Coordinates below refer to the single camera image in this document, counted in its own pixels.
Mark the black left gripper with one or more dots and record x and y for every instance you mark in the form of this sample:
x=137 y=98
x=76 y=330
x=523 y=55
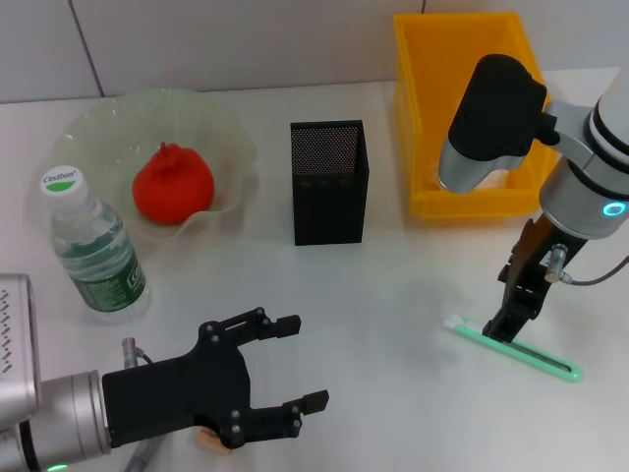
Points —
x=182 y=393

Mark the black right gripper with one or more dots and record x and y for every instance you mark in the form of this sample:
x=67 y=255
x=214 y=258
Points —
x=538 y=255

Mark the mint green utility knife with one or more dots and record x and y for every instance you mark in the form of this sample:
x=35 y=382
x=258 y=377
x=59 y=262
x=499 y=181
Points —
x=545 y=359

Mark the clear green-label water bottle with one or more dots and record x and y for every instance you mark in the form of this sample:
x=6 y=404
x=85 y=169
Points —
x=98 y=255

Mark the beige eraser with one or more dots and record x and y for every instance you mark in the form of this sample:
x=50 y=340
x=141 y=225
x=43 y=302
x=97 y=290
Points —
x=209 y=437

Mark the black mesh pen holder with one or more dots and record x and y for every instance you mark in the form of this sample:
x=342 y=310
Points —
x=326 y=206

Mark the silver metal pen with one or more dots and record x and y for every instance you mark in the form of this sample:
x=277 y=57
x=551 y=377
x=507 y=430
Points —
x=140 y=457

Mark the pale green glass fruit plate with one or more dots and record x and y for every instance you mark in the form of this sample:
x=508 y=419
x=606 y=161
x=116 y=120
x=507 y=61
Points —
x=108 y=128

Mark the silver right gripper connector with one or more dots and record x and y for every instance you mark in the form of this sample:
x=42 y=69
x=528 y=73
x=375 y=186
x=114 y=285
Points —
x=556 y=263

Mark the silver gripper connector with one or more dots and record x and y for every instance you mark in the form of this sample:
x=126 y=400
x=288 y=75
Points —
x=129 y=351
x=556 y=263

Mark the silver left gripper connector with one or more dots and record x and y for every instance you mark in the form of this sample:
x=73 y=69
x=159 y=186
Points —
x=129 y=351

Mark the yellow plastic bin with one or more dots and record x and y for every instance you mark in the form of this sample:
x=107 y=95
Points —
x=427 y=98

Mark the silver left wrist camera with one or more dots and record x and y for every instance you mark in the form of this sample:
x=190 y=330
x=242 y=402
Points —
x=17 y=344

